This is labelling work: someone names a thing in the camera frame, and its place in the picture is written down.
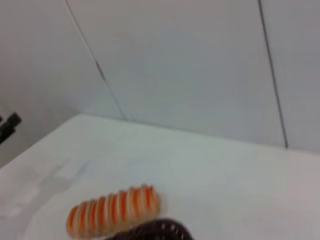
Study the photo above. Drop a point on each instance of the dark brown woven basket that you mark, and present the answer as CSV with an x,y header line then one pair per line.
x,y
155,230

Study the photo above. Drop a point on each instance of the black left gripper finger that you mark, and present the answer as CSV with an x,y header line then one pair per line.
x,y
11,125

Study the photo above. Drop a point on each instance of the orange striped bread loaf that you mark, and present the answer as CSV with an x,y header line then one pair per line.
x,y
112,212

